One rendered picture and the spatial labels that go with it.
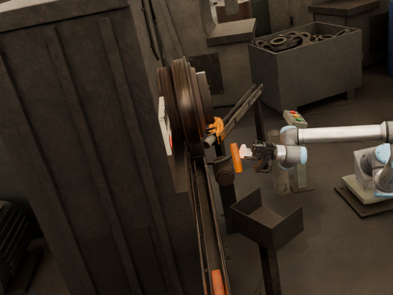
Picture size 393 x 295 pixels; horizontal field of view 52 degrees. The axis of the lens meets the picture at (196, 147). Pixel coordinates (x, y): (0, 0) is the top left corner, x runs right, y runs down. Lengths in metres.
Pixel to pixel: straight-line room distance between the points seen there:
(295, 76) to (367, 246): 2.13
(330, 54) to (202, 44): 1.42
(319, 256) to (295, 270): 0.19
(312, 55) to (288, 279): 2.54
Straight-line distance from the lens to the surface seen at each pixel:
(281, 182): 3.17
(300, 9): 6.12
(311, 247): 2.78
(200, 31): 4.79
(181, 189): 1.86
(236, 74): 4.87
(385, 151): 2.83
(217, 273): 1.59
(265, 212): 2.07
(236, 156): 2.05
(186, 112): 1.94
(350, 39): 4.66
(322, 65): 4.52
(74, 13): 1.58
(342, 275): 2.61
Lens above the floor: 1.84
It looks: 26 degrees down
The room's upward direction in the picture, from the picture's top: 12 degrees counter-clockwise
